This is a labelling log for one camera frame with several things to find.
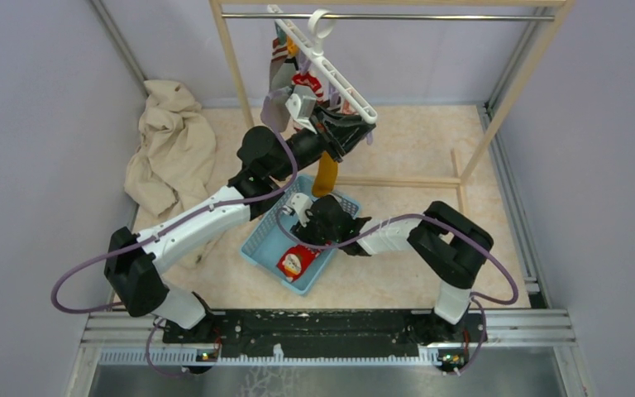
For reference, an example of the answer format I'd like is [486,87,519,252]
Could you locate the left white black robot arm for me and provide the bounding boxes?
[103,106,375,342]

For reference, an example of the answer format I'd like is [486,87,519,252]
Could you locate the blue plastic basket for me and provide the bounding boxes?
[239,175,337,295]

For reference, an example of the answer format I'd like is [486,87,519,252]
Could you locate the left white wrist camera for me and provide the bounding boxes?
[285,92,317,133]

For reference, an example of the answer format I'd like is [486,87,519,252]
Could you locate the metal rack rod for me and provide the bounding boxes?
[221,12,556,22]

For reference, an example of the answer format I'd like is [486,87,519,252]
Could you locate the teal clothes clip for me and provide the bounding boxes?
[275,22,287,43]

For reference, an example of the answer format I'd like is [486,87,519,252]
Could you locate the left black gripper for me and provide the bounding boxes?
[271,101,375,182]

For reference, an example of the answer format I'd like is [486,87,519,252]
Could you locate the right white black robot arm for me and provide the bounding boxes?
[283,194,494,341]

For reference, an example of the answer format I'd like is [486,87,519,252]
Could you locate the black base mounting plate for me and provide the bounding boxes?
[162,309,483,359]

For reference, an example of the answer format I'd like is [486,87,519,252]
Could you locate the grey striped-cuff sock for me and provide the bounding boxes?
[270,37,289,79]

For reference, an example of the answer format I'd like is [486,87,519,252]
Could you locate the red Santa Christmas sock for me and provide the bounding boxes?
[276,245,322,283]

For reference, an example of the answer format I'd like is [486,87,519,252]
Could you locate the beige crumpled cloth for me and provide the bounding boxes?
[123,79,217,232]

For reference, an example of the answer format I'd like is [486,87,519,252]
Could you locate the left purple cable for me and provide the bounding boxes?
[50,90,300,379]

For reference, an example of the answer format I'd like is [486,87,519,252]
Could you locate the wooden clothes rack frame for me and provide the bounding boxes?
[209,1,574,221]

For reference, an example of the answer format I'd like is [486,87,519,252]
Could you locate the salmon clothes clip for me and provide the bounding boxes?
[340,102,358,115]

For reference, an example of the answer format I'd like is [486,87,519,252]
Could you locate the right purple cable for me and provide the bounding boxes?
[273,205,520,376]

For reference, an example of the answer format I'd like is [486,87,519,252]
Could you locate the white plastic clip hanger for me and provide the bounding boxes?
[266,4,378,125]

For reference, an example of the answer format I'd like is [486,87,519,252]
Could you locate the purple cable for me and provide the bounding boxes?
[273,205,520,376]
[50,90,300,379]

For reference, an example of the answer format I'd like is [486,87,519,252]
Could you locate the mustard yellow sock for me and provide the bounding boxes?
[311,152,339,198]

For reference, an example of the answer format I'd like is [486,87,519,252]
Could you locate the orange clothes clip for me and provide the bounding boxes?
[286,38,300,58]

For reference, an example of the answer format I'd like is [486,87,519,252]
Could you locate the red white striped sock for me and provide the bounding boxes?
[290,72,325,112]

